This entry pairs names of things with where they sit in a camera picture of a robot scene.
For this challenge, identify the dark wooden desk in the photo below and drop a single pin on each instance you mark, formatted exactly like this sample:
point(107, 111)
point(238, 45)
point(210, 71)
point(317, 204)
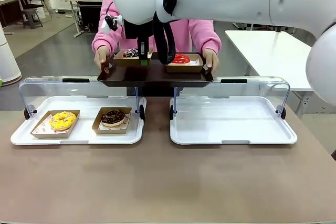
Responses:
point(10, 11)

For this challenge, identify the red glazed donut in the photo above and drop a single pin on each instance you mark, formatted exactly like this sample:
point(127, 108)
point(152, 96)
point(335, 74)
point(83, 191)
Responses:
point(182, 58)

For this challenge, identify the clear display case lid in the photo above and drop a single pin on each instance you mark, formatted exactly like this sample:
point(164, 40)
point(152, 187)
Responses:
point(262, 87)
point(52, 87)

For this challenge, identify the dark brown serving tray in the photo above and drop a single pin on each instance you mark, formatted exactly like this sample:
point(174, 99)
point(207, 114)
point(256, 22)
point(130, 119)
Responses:
point(157, 77)

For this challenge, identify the person's left hand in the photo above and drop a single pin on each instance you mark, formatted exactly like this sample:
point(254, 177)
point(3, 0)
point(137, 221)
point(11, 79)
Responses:
point(212, 61)

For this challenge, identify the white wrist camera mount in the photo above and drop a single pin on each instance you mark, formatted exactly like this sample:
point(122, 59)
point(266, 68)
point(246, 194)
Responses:
point(119, 20)

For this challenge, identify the chocolate donut with orange crumbs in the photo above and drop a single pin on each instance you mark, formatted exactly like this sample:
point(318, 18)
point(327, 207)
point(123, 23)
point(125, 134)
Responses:
point(107, 119)

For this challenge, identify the yellow glazed sprinkle donut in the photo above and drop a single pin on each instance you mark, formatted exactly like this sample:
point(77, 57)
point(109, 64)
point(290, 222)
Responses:
point(56, 123)

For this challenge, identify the person's left forearm pink sleeve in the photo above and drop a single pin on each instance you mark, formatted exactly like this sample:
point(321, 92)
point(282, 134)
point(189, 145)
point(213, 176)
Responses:
point(207, 37)

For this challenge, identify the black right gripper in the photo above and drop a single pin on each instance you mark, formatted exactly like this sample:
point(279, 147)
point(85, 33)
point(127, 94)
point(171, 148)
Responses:
point(137, 31)

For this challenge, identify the black office chair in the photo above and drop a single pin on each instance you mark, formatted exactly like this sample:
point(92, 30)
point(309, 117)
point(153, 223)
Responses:
point(32, 11)

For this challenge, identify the person in pink hoodie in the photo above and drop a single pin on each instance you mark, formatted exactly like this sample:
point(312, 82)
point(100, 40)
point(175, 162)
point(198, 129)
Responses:
point(181, 35)

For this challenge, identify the white display case base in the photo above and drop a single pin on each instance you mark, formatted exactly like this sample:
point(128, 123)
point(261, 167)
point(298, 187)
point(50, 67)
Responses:
point(86, 137)
point(231, 129)

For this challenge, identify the white cylindrical air purifier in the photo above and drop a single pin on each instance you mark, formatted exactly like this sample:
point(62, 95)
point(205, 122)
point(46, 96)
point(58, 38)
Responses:
point(8, 58)

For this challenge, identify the person's right hand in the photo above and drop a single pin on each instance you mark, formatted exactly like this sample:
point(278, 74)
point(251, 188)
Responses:
point(101, 56)

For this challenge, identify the chocolate donut with coloured sprinkles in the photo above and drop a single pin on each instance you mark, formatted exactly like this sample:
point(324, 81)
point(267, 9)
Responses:
point(130, 53)

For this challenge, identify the white table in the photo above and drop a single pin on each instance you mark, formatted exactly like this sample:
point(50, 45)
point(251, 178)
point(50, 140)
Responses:
point(267, 51)

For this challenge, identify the person's right forearm pink sleeve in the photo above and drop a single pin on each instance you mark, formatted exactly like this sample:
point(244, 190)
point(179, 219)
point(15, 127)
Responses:
point(98, 41)

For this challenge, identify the brown cardboard donut box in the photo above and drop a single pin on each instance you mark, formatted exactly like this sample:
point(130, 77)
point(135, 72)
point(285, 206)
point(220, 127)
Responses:
point(110, 131)
point(128, 62)
point(52, 134)
point(183, 68)

